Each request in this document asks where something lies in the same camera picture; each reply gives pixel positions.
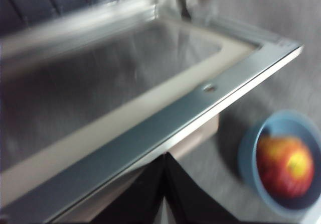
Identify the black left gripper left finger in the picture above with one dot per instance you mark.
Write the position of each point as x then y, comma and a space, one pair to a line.
140, 199

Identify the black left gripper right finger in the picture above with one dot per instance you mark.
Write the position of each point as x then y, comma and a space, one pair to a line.
190, 199

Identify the blue ribbed bowl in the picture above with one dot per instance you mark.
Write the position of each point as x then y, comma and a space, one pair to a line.
247, 158

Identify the red apple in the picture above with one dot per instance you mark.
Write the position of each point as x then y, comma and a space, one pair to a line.
283, 168

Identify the cream Toshiba toaster oven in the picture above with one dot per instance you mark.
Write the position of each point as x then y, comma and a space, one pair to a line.
30, 0

